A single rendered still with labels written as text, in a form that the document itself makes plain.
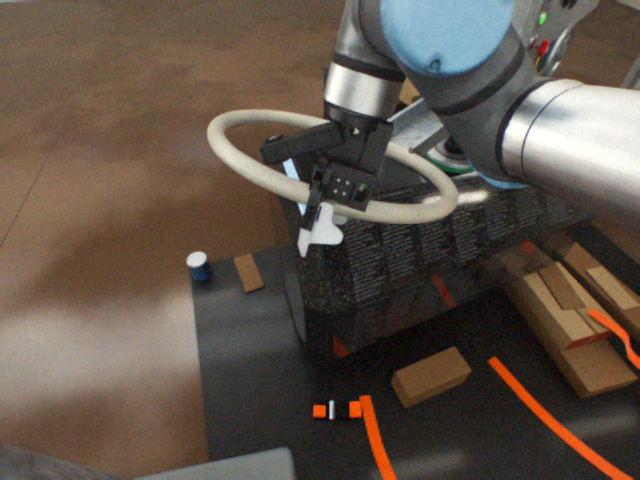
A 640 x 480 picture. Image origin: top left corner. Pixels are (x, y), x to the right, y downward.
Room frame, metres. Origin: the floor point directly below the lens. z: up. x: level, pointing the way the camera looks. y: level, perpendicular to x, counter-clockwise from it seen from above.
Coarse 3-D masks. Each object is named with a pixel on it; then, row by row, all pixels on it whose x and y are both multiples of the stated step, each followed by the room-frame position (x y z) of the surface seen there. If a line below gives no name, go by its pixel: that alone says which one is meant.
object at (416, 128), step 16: (400, 112) 0.90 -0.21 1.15; (416, 112) 0.95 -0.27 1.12; (432, 112) 0.99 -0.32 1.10; (400, 128) 0.90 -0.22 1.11; (416, 128) 0.90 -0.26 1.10; (432, 128) 0.90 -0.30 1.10; (400, 144) 0.82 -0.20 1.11; (416, 144) 0.75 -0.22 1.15; (432, 144) 0.81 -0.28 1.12; (400, 160) 0.75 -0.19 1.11
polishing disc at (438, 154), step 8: (448, 136) 1.18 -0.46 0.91; (440, 144) 1.13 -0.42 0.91; (432, 152) 1.08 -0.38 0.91; (440, 152) 1.08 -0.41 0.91; (448, 152) 1.08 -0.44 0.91; (440, 160) 1.03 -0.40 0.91; (448, 160) 1.03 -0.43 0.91; (456, 160) 1.03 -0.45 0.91; (464, 160) 1.03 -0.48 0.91; (464, 168) 1.00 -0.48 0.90
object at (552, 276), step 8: (552, 264) 1.16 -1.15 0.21; (544, 272) 1.11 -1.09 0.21; (552, 272) 1.11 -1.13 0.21; (560, 272) 1.11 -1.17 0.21; (544, 280) 1.06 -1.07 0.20; (552, 280) 1.06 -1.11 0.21; (560, 280) 1.06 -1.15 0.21; (552, 288) 1.02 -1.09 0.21; (560, 288) 1.02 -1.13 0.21; (568, 288) 1.02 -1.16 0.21; (560, 296) 0.97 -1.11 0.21; (568, 296) 0.97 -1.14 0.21; (576, 296) 0.97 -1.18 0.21; (560, 304) 0.93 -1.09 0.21; (568, 304) 0.93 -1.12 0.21; (576, 304) 0.93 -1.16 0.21; (584, 304) 0.93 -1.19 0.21
